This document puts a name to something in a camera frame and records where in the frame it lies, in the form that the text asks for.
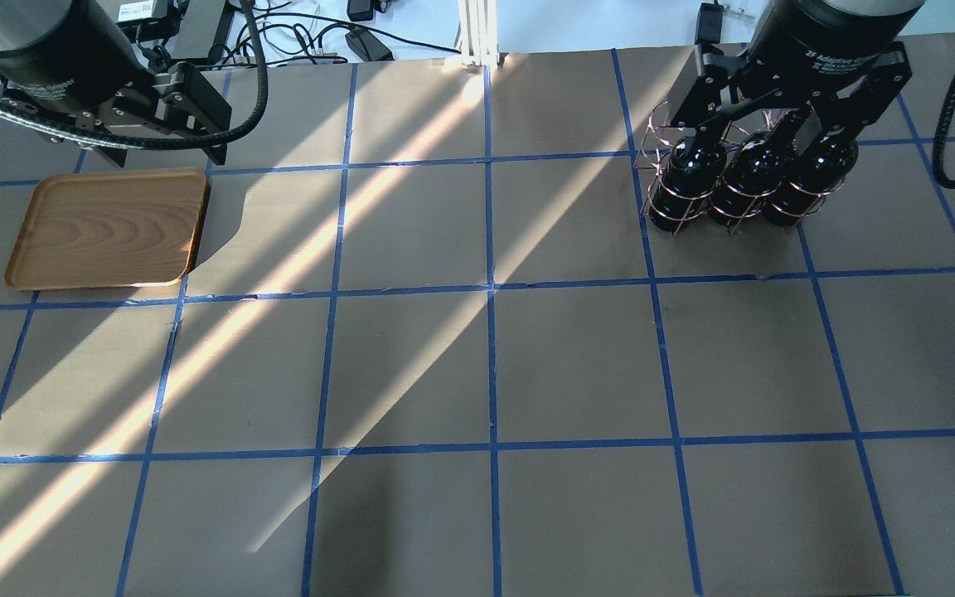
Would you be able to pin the aluminium frame post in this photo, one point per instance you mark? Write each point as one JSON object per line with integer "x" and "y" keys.
{"x": 478, "y": 34}

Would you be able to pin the black power adapter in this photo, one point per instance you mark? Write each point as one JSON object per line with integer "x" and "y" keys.
{"x": 367, "y": 47}

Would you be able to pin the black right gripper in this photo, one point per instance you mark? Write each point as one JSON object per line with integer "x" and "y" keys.
{"x": 824, "y": 41}

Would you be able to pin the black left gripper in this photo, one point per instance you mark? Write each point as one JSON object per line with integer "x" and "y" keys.
{"x": 59, "y": 60}

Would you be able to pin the dark wine bottle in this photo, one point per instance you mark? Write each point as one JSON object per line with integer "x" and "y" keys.
{"x": 757, "y": 170}
{"x": 688, "y": 177}
{"x": 814, "y": 161}

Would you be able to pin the wooden tray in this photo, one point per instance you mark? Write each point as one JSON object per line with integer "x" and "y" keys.
{"x": 110, "y": 230}

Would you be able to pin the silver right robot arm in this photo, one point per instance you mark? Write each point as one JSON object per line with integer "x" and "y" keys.
{"x": 840, "y": 59}

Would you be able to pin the copper wire bottle basket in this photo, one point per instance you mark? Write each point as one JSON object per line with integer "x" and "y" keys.
{"x": 660, "y": 136}

